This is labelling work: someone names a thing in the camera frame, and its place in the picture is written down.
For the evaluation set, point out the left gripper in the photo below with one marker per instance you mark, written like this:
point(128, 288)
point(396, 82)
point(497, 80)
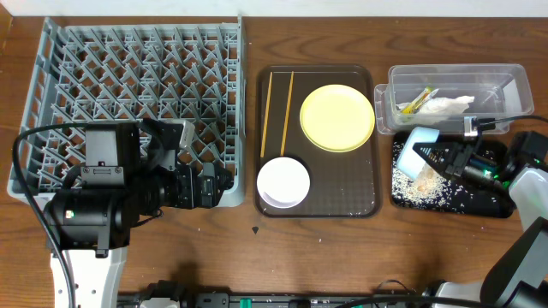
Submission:
point(206, 195)

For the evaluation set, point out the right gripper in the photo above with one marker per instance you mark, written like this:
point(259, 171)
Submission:
point(453, 151)

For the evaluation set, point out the light blue bowl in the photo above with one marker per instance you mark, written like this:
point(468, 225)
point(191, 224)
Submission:
point(409, 162)

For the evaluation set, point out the white napkin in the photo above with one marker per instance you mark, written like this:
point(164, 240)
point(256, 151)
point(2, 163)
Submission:
point(445, 106)

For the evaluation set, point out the green snack wrapper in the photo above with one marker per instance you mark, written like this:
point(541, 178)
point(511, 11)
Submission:
point(420, 100)

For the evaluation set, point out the white pink bowl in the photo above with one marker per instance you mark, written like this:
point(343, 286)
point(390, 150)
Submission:
point(283, 182)

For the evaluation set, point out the yellow round plate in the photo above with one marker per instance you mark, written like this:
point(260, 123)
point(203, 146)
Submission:
point(337, 118)

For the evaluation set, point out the wooden chopstick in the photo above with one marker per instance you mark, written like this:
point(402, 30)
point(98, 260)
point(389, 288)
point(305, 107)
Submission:
point(287, 114)
point(266, 118)

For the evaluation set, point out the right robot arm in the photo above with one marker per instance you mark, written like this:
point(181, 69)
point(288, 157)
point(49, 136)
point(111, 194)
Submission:
point(519, 277)

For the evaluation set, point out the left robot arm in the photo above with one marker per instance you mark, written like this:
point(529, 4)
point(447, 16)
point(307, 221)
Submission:
point(131, 173)

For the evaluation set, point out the clear plastic waste bin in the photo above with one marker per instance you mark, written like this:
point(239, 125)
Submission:
point(500, 90)

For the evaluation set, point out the rice food scraps pile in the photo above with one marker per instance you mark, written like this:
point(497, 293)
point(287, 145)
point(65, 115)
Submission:
point(430, 191)

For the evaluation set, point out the black rectangular tray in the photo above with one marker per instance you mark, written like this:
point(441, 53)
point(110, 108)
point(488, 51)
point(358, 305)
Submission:
point(482, 203)

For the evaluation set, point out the dark brown serving tray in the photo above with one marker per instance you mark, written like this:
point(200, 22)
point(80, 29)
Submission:
point(343, 185)

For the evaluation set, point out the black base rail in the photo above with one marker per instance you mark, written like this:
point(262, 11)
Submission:
point(173, 294)

